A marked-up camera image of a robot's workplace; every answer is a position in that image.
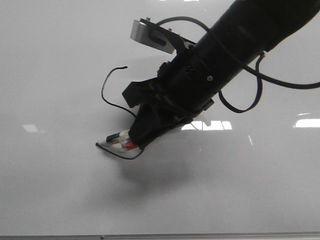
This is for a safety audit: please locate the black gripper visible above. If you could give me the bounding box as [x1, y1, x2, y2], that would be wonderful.
[122, 46, 234, 149]

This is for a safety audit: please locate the black white whiteboard marker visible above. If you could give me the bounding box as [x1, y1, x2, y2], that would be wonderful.
[96, 130, 138, 152]

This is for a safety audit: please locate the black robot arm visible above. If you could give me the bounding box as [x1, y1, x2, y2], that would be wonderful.
[122, 0, 320, 148]

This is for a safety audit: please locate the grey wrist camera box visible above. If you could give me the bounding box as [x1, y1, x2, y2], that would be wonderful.
[130, 18, 196, 54]

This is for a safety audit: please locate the black camera cable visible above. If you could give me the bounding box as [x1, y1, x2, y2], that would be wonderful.
[156, 16, 320, 90]

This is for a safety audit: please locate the thin black cable loop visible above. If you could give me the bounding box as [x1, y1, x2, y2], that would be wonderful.
[218, 51, 266, 114]

